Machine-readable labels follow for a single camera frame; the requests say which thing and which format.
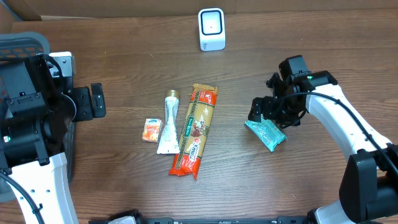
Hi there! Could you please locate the teal wet wipes packet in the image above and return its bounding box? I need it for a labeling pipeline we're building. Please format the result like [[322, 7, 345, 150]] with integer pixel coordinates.
[[245, 118, 287, 152]]

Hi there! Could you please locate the red spaghetti packet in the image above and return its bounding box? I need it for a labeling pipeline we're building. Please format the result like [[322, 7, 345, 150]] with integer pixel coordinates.
[[169, 83, 218, 178]]

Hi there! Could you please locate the small orange tissue packet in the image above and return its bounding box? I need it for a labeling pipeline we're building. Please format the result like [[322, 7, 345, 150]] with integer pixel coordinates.
[[142, 118, 162, 142]]

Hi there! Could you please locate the white tube gold cap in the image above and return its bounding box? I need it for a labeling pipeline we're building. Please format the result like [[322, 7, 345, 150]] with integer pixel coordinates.
[[157, 90, 180, 154]]

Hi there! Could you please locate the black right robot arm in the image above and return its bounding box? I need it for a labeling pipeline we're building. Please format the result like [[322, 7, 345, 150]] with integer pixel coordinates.
[[245, 55, 397, 224]]

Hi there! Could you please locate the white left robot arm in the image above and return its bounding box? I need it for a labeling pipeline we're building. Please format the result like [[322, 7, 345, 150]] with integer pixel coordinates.
[[1, 52, 106, 223]]

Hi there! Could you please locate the white barcode scanner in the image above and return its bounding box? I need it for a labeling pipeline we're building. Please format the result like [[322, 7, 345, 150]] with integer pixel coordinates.
[[198, 7, 226, 52]]

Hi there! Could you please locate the grey plastic shopping basket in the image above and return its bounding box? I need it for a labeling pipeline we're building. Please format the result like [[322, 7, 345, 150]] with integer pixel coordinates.
[[1, 32, 76, 184]]

